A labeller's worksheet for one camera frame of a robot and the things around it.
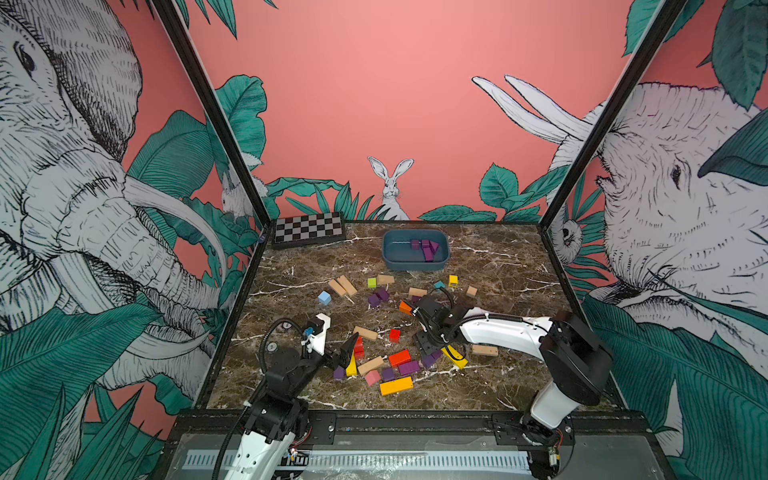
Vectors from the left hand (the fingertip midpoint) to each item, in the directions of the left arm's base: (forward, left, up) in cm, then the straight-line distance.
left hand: (344, 324), depth 77 cm
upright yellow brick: (-8, -1, -12) cm, 15 cm away
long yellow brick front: (-12, -14, -13) cm, 23 cm away
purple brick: (+36, -28, -13) cm, 47 cm away
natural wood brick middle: (+4, -5, -14) cm, 15 cm away
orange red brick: (-5, -15, -14) cm, 21 cm away
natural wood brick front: (-6, -7, -14) cm, 16 cm away
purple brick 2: (-8, -17, -14) cm, 23 cm away
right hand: (+1, -22, -13) cm, 25 cm away
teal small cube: (+20, -30, -14) cm, 39 cm away
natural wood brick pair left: (+21, +3, -14) cm, 26 cm away
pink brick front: (-10, -7, -14) cm, 18 cm away
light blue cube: (+16, +9, -12) cm, 22 cm away
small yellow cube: (+21, -35, -12) cm, 42 cm away
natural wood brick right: (-4, -40, -13) cm, 43 cm away
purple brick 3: (-8, +3, -13) cm, 16 cm away
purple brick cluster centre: (-6, -24, -12) cm, 27 cm away
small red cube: (+1, -14, -12) cm, 18 cm away
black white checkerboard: (+46, +19, -12) cm, 51 cm away
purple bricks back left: (+17, -10, -14) cm, 24 cm away
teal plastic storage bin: (+36, -23, -13) cm, 45 cm away
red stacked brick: (-1, -3, -14) cm, 15 cm away
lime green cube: (+21, -7, -14) cm, 26 cm away
